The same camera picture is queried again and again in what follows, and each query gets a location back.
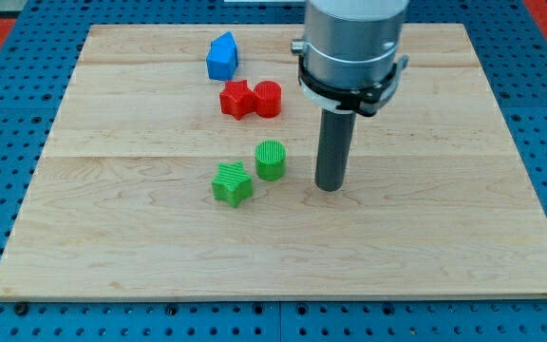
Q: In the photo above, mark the green cylinder block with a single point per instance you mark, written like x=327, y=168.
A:
x=270, y=160

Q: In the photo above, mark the red cylinder block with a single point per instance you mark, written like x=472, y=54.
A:
x=268, y=99

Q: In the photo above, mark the wooden board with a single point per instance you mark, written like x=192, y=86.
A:
x=436, y=203

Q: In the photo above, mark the red star block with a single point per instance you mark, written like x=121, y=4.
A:
x=237, y=99

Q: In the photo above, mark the blue pentagon block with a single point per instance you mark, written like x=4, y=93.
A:
x=222, y=58

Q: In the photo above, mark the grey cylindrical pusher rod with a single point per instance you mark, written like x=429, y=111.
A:
x=336, y=131

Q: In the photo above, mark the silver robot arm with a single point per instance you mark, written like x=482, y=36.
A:
x=347, y=60

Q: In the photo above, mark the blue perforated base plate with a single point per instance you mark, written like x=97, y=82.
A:
x=35, y=65

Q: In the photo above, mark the green star block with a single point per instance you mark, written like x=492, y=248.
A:
x=232, y=183

